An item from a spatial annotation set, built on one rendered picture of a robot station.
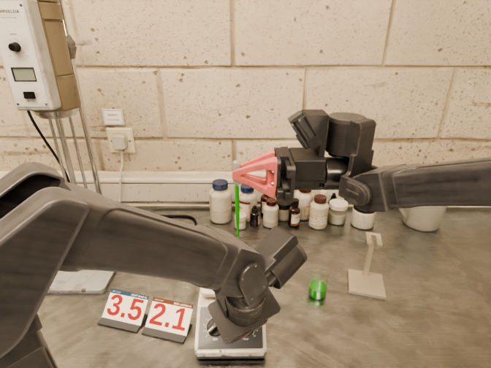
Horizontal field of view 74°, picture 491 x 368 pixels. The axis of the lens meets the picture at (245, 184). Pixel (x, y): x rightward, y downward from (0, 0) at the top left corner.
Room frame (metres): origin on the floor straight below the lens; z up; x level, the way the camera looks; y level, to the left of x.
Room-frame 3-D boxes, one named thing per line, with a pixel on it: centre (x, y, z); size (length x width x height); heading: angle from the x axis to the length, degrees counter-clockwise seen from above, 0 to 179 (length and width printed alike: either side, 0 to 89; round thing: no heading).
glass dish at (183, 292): (0.56, 0.14, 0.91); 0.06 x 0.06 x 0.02
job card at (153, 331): (0.48, 0.16, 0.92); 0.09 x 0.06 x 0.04; 76
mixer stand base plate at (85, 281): (0.72, 0.42, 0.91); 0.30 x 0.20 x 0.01; 0
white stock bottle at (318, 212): (0.86, -0.22, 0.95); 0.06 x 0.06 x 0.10
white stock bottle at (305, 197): (0.92, -0.19, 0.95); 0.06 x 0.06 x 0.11
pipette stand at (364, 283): (0.60, -0.29, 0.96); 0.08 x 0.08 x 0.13; 75
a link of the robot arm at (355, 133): (0.49, -0.18, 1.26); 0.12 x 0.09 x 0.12; 34
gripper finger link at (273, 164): (0.52, -0.02, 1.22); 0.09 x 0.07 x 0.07; 90
